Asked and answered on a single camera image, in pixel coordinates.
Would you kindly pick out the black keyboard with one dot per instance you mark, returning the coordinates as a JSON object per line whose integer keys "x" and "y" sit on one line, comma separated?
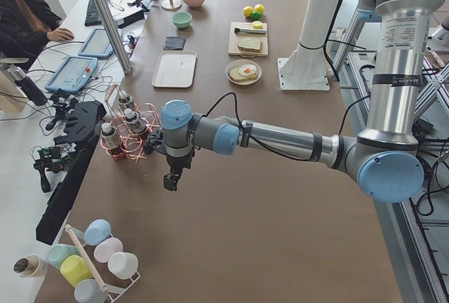
{"x": 92, "y": 17}

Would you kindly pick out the aluminium frame post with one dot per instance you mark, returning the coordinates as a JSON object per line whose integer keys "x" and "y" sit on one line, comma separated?
{"x": 113, "y": 35}

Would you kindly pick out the white wire cup rack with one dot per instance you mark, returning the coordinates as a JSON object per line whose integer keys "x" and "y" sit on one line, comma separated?
{"x": 106, "y": 280}

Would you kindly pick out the yellow lemon lower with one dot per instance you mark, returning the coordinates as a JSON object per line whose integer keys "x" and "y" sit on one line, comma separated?
{"x": 259, "y": 8}

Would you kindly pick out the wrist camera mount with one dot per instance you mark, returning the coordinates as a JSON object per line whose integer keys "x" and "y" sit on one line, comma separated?
{"x": 154, "y": 143}

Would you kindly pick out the teach pendant near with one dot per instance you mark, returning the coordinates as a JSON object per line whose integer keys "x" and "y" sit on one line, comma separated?
{"x": 73, "y": 74}

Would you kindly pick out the paper cup with metal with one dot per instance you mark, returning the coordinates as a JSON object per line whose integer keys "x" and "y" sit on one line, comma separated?
{"x": 30, "y": 266}

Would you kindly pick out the yellow cup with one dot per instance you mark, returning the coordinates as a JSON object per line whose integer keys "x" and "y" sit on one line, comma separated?
{"x": 74, "y": 269}

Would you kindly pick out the bread slice on plate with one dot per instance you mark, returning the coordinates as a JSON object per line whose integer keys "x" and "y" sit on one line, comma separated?
{"x": 236, "y": 77}

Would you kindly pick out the grey folded cloth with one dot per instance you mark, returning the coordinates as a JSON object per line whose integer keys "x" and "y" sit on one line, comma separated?
{"x": 174, "y": 43}

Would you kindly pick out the tea bottle upper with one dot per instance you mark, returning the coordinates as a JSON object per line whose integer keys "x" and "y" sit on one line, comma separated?
{"x": 126, "y": 102}

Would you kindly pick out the green lime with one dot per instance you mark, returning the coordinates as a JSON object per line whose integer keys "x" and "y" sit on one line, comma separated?
{"x": 255, "y": 15}

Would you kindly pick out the pink cup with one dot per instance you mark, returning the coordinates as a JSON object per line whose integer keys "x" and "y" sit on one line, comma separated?
{"x": 104, "y": 250}

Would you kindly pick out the tea bottle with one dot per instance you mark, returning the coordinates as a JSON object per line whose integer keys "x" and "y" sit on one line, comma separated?
{"x": 134, "y": 121}
{"x": 126, "y": 102}
{"x": 112, "y": 141}

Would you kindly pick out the grey blue cup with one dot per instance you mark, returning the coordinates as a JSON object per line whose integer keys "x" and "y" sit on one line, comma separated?
{"x": 88, "y": 291}

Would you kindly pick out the tea bottle lower left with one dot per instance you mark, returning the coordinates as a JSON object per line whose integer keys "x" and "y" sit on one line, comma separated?
{"x": 134, "y": 121}

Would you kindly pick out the yellow lemon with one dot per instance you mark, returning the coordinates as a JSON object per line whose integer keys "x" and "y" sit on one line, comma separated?
{"x": 259, "y": 8}
{"x": 247, "y": 11}

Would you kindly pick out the mint green bowl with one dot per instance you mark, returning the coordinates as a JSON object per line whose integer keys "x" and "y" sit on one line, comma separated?
{"x": 182, "y": 19}

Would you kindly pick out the white round plate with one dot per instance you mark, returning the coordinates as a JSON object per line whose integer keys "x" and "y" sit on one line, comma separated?
{"x": 238, "y": 63}

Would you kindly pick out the mint cup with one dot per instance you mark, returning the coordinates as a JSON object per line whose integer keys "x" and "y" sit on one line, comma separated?
{"x": 59, "y": 253}

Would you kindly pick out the white cup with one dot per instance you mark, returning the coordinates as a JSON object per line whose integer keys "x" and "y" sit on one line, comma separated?
{"x": 123, "y": 264}

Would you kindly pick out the cream rabbit tray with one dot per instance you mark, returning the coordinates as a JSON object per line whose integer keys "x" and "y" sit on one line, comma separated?
{"x": 175, "y": 69}

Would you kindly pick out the black water bottle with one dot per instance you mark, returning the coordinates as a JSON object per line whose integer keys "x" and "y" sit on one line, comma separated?
{"x": 28, "y": 87}

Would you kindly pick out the seated person in black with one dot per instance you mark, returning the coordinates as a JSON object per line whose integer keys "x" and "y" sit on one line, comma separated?
{"x": 26, "y": 28}

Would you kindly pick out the wooden cutting board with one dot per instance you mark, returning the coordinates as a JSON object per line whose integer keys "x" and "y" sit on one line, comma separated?
{"x": 233, "y": 39}

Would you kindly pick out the copper wire bottle rack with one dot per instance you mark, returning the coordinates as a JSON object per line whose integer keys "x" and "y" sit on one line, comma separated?
{"x": 132, "y": 143}

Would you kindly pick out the yellow lemon upper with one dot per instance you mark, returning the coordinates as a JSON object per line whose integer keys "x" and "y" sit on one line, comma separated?
{"x": 247, "y": 11}

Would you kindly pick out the fried egg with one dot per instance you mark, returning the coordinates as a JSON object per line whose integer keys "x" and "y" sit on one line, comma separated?
{"x": 247, "y": 70}

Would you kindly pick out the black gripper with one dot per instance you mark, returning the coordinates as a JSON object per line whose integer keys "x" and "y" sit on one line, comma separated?
{"x": 176, "y": 162}

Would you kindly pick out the bread slice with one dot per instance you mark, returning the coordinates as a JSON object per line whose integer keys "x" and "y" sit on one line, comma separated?
{"x": 249, "y": 44}
{"x": 236, "y": 77}

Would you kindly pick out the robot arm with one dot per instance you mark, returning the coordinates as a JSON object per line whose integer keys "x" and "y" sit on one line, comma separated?
{"x": 265, "y": 102}

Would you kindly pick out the teach pendant far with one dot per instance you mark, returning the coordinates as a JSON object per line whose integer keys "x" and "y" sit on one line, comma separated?
{"x": 97, "y": 45}

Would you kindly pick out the teach pendant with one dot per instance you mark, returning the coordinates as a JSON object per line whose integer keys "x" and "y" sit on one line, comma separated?
{"x": 73, "y": 74}
{"x": 97, "y": 45}

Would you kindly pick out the steel pepper grinder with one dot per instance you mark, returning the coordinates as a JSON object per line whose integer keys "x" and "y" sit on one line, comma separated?
{"x": 238, "y": 30}

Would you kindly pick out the half lemon slice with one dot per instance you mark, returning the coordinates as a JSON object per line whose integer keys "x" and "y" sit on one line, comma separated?
{"x": 257, "y": 25}

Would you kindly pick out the tea bottle lower right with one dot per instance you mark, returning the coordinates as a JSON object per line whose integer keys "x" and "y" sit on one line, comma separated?
{"x": 112, "y": 141}

